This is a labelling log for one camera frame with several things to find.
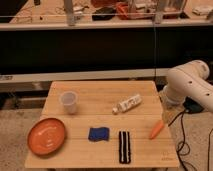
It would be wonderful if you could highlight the orange ceramic bowl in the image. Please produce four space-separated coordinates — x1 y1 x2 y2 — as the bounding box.
27 118 66 156

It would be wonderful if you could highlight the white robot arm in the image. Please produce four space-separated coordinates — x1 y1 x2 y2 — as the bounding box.
162 60 213 113

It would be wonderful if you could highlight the white tube bottle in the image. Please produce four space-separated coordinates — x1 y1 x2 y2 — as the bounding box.
112 94 142 114

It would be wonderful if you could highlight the clear plastic cup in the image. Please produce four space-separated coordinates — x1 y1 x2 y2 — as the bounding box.
59 91 77 114

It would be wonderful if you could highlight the blue sponge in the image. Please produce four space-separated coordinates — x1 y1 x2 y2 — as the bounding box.
88 127 110 141

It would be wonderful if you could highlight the black white striped eraser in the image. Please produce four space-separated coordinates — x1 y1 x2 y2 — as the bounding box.
119 131 131 164

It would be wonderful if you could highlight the orange carrot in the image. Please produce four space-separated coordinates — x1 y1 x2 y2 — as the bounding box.
149 120 164 139

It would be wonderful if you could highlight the black object on shelf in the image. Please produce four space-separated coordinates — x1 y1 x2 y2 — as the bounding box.
92 7 116 21

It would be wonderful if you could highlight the orange basket on shelf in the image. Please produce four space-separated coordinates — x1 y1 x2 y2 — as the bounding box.
116 2 155 20

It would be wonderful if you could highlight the black cable on floor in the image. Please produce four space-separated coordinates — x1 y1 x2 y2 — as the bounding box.
167 109 201 171

